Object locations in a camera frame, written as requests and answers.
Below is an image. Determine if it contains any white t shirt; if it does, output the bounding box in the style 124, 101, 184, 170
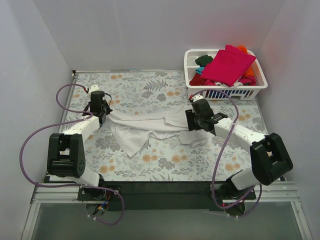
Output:
108, 106, 209, 158

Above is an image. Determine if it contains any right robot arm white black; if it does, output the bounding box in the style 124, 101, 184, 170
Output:
185, 95, 294, 199

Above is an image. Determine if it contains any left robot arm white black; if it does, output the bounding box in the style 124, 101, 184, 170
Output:
47, 90, 112, 200

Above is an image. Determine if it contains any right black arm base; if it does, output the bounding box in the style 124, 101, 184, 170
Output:
214, 183, 257, 217

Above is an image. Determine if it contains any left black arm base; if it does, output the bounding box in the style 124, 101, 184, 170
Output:
77, 182, 123, 202

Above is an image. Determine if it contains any white plastic basket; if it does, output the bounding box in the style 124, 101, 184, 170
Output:
184, 49, 268, 100

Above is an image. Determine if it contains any dark red t shirt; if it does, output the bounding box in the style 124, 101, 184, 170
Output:
189, 73, 207, 86

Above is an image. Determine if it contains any teal t shirt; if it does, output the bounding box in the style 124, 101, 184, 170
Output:
195, 66, 205, 75

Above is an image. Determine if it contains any dark green t shirt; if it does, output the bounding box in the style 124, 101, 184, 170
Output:
195, 55, 213, 67

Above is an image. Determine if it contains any floral patterned table mat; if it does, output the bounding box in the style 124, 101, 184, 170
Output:
64, 71, 251, 181

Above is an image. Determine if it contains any magenta folded t shirt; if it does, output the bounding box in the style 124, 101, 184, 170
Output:
201, 44, 256, 87

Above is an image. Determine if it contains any orange t shirt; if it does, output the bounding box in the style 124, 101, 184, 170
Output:
236, 45, 256, 78

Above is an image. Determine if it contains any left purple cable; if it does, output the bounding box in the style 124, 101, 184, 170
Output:
19, 83, 125, 226

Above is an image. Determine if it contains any purple cable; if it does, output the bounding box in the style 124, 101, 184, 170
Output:
19, 83, 125, 226
191, 89, 263, 217

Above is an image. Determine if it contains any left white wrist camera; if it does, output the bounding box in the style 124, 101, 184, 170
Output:
86, 84, 100, 94

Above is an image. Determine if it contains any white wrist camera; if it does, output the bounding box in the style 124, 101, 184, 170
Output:
189, 94, 204, 103
86, 84, 100, 94

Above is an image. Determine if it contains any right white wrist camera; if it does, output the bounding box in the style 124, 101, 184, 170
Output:
189, 94, 204, 103

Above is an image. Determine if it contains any aluminium frame rail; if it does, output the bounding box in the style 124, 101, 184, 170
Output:
31, 183, 79, 204

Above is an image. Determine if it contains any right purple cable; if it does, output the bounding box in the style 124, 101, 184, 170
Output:
191, 89, 263, 217

